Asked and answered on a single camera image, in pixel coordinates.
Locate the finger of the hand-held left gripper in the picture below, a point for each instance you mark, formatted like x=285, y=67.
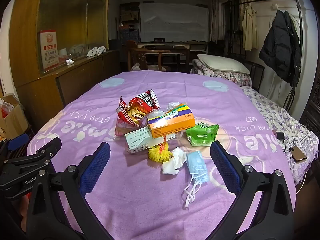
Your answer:
x=50, y=145
x=18, y=140

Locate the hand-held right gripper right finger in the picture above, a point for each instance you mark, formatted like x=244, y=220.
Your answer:
x=225, y=166

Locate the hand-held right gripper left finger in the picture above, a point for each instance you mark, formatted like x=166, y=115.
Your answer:
x=96, y=167

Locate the blue face mask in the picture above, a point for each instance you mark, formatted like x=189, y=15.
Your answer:
x=197, y=166

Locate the green tissue packet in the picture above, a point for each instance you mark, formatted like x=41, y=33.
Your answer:
x=202, y=135

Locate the pink plastic packet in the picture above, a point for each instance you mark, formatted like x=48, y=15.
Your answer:
x=122, y=130

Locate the white medicine box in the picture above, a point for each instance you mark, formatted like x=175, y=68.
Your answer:
x=140, y=138

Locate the yellow mesh toy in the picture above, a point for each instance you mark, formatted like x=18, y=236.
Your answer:
x=158, y=155

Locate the orange cardboard box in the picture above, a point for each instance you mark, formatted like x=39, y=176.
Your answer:
x=170, y=126

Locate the red snack packet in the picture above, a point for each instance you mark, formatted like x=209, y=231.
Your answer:
x=140, y=105

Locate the small white tissue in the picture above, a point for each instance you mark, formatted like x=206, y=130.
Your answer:
x=172, y=105

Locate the red and white plastic bag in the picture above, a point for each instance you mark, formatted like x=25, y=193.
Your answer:
x=5, y=108

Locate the black charger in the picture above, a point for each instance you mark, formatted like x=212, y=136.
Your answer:
x=280, y=137

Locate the floral bedsheet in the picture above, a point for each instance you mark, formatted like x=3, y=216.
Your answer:
x=275, y=115

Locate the wooden glass-front cabinet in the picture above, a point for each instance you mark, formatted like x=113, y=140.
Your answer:
x=82, y=80

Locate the purple printed blanket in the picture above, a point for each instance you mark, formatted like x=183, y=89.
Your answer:
x=150, y=217

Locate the smartphone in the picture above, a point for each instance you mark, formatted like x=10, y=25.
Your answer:
x=298, y=153

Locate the folded floral quilt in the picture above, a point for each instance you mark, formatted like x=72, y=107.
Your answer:
x=225, y=77

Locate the red and white box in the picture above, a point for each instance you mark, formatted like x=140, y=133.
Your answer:
x=48, y=52

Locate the white pillow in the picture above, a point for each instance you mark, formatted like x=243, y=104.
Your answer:
x=222, y=63

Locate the dark carved wooden cabinet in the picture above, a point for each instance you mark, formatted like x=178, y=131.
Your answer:
x=312, y=110

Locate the white cloth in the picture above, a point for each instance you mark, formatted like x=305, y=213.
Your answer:
x=96, y=51

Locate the wooden chair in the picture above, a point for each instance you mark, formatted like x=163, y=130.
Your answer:
x=140, y=55
x=175, y=45

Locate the black jacket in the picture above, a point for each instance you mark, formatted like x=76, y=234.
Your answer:
x=277, y=47

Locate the beige coat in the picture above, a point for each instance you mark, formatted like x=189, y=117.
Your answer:
x=250, y=30

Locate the patterned curtain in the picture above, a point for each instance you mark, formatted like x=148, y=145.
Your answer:
x=215, y=17

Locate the cluttered storage shelf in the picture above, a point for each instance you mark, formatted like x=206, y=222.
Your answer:
x=128, y=17

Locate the white dust sheet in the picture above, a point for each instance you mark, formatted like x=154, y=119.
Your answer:
x=175, y=22

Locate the white standing fan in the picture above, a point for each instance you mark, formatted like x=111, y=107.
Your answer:
x=295, y=25

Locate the black metal bed frame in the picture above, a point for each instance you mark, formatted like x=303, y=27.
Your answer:
x=258, y=75

